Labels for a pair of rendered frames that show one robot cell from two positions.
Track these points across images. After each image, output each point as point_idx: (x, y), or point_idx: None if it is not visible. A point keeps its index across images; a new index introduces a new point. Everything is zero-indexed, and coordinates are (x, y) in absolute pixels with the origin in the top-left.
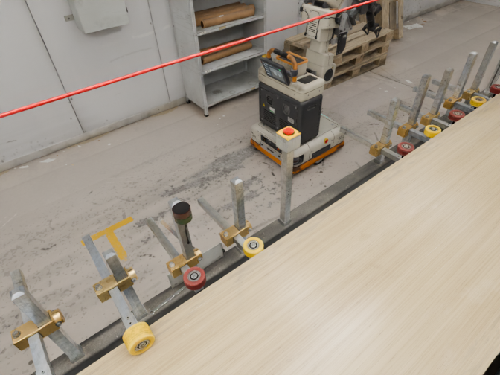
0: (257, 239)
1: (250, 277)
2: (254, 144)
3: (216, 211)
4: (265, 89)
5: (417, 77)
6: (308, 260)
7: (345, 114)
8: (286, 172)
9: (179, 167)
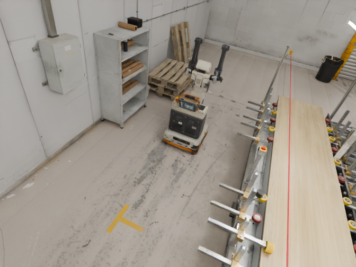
0: None
1: (273, 209)
2: (166, 141)
3: (232, 187)
4: (176, 113)
5: (211, 89)
6: (283, 195)
7: None
8: (257, 163)
9: (130, 165)
